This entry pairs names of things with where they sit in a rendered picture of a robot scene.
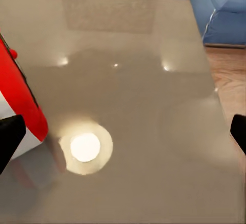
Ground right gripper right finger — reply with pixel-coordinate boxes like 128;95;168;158
230;114;246;154

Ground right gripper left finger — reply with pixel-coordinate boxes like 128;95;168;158
0;114;26;175

